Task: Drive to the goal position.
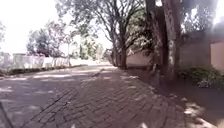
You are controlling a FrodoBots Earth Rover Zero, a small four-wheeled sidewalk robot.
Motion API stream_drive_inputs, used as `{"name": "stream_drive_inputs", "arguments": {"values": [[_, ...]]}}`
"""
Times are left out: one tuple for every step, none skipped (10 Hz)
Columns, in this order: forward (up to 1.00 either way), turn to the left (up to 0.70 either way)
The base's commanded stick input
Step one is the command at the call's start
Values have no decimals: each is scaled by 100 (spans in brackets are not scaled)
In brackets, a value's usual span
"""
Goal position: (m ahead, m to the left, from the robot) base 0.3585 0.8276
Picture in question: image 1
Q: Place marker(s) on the dark branching tree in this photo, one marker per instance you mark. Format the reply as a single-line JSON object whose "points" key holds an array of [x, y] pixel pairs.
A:
{"points": [[122, 56]]}

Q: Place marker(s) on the slim tree trunk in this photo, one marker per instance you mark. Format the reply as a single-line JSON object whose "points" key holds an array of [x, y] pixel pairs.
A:
{"points": [[155, 50]]}

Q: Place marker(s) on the pole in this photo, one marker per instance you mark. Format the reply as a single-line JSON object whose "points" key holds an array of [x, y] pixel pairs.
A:
{"points": [[68, 50]]}

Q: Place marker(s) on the pale mottled tree trunk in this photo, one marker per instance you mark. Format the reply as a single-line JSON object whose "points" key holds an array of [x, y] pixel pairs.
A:
{"points": [[171, 50]]}

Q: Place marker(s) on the robot's own part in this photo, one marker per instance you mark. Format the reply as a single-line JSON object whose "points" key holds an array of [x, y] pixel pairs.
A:
{"points": [[143, 125], [72, 126]]}

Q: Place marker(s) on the group of trees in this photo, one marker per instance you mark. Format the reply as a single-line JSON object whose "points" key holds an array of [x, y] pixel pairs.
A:
{"points": [[46, 41]]}

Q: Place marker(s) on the white fence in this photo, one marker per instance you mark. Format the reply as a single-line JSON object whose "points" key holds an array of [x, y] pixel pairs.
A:
{"points": [[30, 61]]}

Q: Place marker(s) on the low green hedge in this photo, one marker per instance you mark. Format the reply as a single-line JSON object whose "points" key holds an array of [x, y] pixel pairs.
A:
{"points": [[26, 70]]}

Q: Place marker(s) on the green bush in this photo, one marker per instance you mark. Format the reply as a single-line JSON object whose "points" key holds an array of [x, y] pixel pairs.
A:
{"points": [[203, 75]]}

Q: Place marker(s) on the bare dirt strip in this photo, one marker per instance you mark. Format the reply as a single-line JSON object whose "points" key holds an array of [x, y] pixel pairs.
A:
{"points": [[200, 96]]}

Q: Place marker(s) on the pale boundary wall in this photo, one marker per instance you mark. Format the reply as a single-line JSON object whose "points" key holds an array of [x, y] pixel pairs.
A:
{"points": [[196, 53]]}

